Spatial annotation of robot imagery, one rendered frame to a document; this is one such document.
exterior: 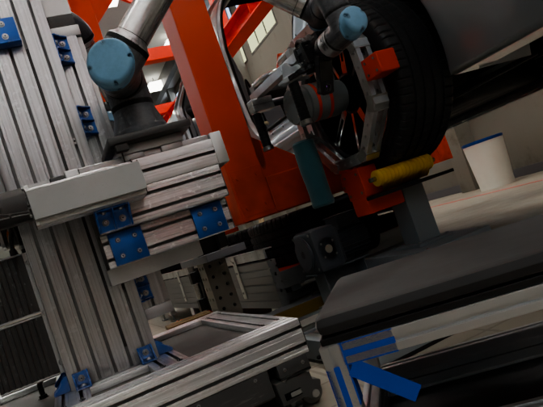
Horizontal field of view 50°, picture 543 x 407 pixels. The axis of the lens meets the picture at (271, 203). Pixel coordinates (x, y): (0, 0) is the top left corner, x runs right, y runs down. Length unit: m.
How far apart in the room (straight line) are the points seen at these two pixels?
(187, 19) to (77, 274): 1.30
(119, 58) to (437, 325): 1.02
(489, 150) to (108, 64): 6.60
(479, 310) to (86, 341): 1.18
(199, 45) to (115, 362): 1.40
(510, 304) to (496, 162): 7.00
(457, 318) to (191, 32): 2.00
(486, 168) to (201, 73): 5.69
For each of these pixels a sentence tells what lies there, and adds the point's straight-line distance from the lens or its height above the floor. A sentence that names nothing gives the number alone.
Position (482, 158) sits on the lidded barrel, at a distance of 7.75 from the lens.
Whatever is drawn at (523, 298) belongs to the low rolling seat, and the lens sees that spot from 0.78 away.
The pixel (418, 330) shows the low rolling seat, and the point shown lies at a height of 0.29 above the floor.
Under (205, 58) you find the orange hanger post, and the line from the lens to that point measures 2.53.
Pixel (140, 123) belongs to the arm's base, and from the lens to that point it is 1.58.
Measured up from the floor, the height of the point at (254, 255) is 0.37.
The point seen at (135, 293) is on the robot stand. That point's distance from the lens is 1.71.
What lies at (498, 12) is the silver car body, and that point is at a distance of 1.83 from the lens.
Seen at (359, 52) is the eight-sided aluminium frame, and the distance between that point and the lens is 1.97.
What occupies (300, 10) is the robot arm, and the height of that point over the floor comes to 1.02.
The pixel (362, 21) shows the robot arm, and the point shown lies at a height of 0.89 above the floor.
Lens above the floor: 0.48
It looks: 2 degrees up
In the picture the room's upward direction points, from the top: 19 degrees counter-clockwise
